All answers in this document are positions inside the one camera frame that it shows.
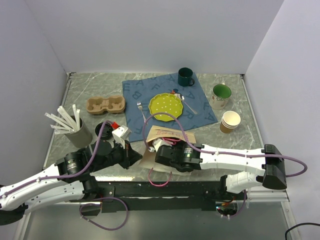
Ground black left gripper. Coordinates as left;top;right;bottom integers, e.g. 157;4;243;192
90;137;143;172

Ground kraft paper takeout bag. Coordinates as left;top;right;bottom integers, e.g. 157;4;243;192
138;125;191;187

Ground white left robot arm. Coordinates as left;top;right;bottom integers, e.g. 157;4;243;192
0;141;142;226

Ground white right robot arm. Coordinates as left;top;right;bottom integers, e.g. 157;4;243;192
155;143;287;200

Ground yellow-green scalloped plate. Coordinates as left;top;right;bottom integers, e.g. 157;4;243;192
148;93;184;118

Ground grey straw holder cup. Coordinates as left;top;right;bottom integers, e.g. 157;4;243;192
64;117;93;149

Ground silver fork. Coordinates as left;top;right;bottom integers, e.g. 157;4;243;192
136;101;148;126

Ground silver spoon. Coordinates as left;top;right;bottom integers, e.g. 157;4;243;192
180;95;198;115

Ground blue letter placemat cloth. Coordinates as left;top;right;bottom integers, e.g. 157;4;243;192
122;73;218;142

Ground small santa figurine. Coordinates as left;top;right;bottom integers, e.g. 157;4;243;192
170;88;182;100

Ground stack of paper cups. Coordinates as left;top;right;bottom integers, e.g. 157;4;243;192
219;110;241;134

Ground white wrapped straws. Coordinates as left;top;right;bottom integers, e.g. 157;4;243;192
44;104;81;135

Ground white green floral mug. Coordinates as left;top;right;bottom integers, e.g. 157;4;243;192
211;83;232;110

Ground dark green mug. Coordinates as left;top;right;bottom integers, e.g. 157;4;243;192
178;67;195;87

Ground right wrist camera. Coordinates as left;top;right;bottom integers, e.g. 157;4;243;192
148;138;167;153

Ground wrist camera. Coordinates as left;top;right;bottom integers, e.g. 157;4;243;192
148;138;167;153
112;125;132;149

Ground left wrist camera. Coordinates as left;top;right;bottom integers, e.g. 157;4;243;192
112;125;132;149

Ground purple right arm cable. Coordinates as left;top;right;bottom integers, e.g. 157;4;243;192
142;112;308;178

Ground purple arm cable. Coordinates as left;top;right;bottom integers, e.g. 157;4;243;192
142;112;308;178
0;120;113;201

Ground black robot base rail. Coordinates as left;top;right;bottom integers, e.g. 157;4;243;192
68;179;251;213

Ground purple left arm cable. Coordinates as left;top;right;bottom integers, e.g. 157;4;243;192
0;120;113;201

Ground aluminium frame rail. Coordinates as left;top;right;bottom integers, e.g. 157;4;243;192
247;189;290;203

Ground black cable bottom right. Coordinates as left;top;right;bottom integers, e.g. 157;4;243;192
284;222;320;240

